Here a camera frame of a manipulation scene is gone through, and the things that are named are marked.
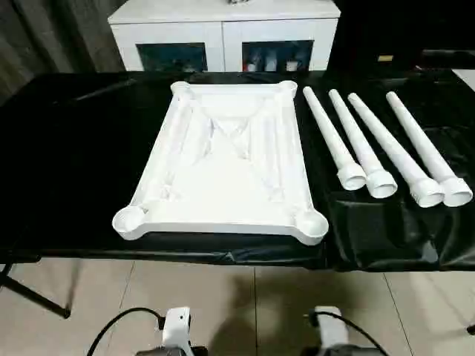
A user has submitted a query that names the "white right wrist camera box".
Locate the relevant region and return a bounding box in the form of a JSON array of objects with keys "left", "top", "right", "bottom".
[{"left": 312, "top": 306, "right": 350, "bottom": 349}]

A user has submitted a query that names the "white cabinet with glass doors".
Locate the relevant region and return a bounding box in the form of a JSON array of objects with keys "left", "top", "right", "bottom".
[{"left": 108, "top": 0, "right": 341, "bottom": 73}]

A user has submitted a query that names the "white plastic table top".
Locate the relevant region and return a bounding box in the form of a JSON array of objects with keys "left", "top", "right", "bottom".
[{"left": 111, "top": 79, "right": 330, "bottom": 246}]

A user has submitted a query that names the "black work mat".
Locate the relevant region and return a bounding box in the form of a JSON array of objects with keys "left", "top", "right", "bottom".
[{"left": 0, "top": 69, "right": 475, "bottom": 272}]

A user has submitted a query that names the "black stand leg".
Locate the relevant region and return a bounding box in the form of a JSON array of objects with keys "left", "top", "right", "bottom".
[{"left": 0, "top": 263, "right": 72, "bottom": 320}]

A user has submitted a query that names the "white plastic table leg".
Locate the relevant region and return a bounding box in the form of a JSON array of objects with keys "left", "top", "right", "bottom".
[
  {"left": 302, "top": 86, "right": 367, "bottom": 191},
  {"left": 328, "top": 89, "right": 399, "bottom": 200},
  {"left": 385, "top": 90, "right": 474, "bottom": 208},
  {"left": 347, "top": 92, "right": 445, "bottom": 208}
]

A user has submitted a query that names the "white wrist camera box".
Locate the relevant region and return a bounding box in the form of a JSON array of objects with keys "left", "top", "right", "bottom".
[
  {"left": 312, "top": 306, "right": 350, "bottom": 349},
  {"left": 161, "top": 306, "right": 192, "bottom": 349}
]

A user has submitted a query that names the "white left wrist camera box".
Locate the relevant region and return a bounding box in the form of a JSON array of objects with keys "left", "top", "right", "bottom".
[{"left": 161, "top": 306, "right": 192, "bottom": 349}]

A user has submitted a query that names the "white side table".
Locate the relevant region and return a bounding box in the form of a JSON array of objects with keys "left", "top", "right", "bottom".
[{"left": 453, "top": 69, "right": 475, "bottom": 91}]

